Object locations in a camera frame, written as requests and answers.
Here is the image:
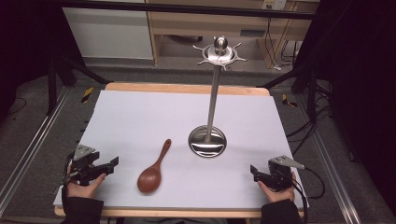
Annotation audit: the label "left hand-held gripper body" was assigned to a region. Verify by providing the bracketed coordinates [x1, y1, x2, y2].
[68, 144, 101, 188]

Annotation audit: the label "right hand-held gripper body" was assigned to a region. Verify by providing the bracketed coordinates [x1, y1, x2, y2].
[267, 155, 306, 192]

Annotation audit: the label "brown wooden spoon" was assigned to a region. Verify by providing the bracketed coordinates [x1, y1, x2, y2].
[136, 138, 173, 196]

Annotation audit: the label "steel utensil rack with hooks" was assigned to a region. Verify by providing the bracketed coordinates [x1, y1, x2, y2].
[187, 35, 249, 159]

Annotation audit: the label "person's right hand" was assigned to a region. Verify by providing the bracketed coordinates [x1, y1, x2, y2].
[257, 171, 297, 203]

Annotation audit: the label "person's left hand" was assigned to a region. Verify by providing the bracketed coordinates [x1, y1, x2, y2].
[65, 163, 107, 200]

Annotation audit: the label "yellow black floor tape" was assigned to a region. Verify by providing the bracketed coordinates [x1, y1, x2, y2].
[281, 93, 299, 108]
[80, 86, 95, 104]

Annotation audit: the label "white table mat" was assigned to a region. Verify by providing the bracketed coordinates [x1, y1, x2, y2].
[52, 90, 310, 210]

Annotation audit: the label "black metal stand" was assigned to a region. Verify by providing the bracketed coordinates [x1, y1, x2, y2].
[255, 62, 334, 120]
[46, 52, 112, 117]

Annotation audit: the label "wooden table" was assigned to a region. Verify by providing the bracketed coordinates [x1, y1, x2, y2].
[53, 81, 305, 219]

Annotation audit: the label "dark curtain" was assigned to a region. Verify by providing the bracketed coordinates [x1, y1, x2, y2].
[293, 0, 396, 216]
[0, 0, 87, 125]

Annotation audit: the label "white cabinet panel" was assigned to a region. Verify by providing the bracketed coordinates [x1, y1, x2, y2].
[62, 7, 155, 61]

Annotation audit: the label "white power strip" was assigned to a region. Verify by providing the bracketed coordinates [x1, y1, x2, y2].
[261, 0, 287, 11]

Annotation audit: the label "black metal crossbar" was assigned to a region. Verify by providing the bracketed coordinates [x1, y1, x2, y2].
[46, 0, 316, 21]

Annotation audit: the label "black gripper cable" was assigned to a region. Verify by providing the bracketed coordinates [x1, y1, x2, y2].
[290, 167, 327, 224]
[50, 150, 78, 204]

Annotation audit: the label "aluminium floor rail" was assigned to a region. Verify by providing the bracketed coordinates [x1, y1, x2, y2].
[0, 86, 72, 217]
[295, 92, 363, 224]

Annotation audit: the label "bundle of black floor cables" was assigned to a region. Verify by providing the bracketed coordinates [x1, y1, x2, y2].
[285, 87, 334, 157]

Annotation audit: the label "black cables under desk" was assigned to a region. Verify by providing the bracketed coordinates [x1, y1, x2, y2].
[264, 17, 302, 71]

